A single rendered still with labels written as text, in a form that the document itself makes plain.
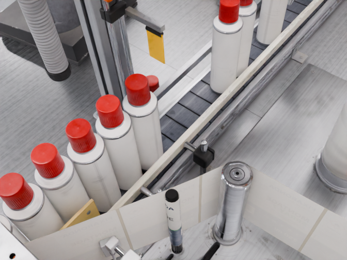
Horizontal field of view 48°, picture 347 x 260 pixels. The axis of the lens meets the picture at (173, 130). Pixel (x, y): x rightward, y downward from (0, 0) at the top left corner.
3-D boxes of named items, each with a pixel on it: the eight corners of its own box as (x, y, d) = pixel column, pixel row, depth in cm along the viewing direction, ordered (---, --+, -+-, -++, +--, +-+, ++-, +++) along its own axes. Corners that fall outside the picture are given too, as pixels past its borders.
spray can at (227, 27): (225, 99, 78) (234, 14, 62) (204, 87, 80) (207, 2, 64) (240, 83, 80) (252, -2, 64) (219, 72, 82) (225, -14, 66)
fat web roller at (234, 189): (230, 252, 60) (242, 197, 45) (206, 234, 62) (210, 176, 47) (247, 229, 62) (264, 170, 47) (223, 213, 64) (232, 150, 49)
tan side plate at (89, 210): (58, 276, 58) (38, 256, 50) (54, 272, 58) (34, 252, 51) (106, 225, 62) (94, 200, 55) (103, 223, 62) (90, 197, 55)
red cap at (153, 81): (144, 96, 86) (142, 85, 83) (144, 84, 88) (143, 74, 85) (159, 95, 86) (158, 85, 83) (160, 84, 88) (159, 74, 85)
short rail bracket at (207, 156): (204, 187, 72) (206, 151, 63) (191, 178, 74) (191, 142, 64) (215, 175, 74) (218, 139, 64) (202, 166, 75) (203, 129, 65)
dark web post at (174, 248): (177, 256, 60) (172, 203, 45) (169, 249, 61) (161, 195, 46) (185, 247, 61) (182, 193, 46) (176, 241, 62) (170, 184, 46)
